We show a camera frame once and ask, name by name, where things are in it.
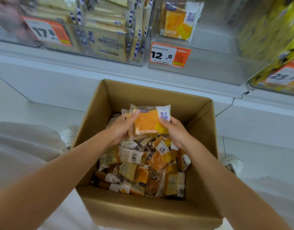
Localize person's right white shoe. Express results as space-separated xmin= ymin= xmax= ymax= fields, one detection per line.
xmin=221 ymin=157 xmax=244 ymax=176

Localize person's white shoe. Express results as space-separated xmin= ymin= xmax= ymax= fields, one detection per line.
xmin=221 ymin=157 xmax=244 ymax=176
xmin=59 ymin=126 xmax=79 ymax=149

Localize person's right hand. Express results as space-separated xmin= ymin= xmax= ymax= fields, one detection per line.
xmin=159 ymin=116 xmax=193 ymax=152

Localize person's left hand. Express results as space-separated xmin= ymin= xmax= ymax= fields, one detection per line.
xmin=106 ymin=110 xmax=140 ymax=146

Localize orange cake packet white end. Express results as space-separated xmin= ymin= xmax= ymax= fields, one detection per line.
xmin=130 ymin=104 xmax=171 ymax=136

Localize white store shelf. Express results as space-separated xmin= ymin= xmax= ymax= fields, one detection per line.
xmin=0 ymin=40 xmax=294 ymax=151

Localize brown cardboard box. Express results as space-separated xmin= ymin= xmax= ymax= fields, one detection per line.
xmin=71 ymin=79 xmax=224 ymax=230

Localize orange and white price tag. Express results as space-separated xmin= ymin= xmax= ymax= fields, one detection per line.
xmin=150 ymin=42 xmax=192 ymax=68
xmin=22 ymin=16 xmax=73 ymax=47
xmin=264 ymin=57 xmax=294 ymax=88

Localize orange cake packet on display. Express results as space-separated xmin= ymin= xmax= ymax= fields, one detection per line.
xmin=160 ymin=0 xmax=204 ymax=42

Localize clear-edged orange cake packet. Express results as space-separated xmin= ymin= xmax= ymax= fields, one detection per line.
xmin=121 ymin=108 xmax=138 ymax=140

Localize pile of small cake packets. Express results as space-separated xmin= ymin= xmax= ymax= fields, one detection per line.
xmin=91 ymin=113 xmax=191 ymax=199

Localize clear acrylic shelf bin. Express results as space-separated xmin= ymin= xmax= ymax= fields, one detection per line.
xmin=0 ymin=0 xmax=43 ymax=49
xmin=40 ymin=0 xmax=152 ymax=67
xmin=148 ymin=0 xmax=270 ymax=86
xmin=246 ymin=54 xmax=294 ymax=97

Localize pink blurred packets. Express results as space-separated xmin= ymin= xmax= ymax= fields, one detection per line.
xmin=0 ymin=0 xmax=26 ymax=41

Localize person's left forearm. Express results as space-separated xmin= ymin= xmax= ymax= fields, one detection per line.
xmin=0 ymin=131 xmax=119 ymax=230

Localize stack of yellow packets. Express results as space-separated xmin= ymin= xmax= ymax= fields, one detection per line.
xmin=237 ymin=0 xmax=294 ymax=95

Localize person's right forearm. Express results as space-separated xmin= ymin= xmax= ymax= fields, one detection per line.
xmin=182 ymin=138 xmax=293 ymax=230

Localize person's left white shoe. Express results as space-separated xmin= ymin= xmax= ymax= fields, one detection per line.
xmin=59 ymin=126 xmax=79 ymax=149

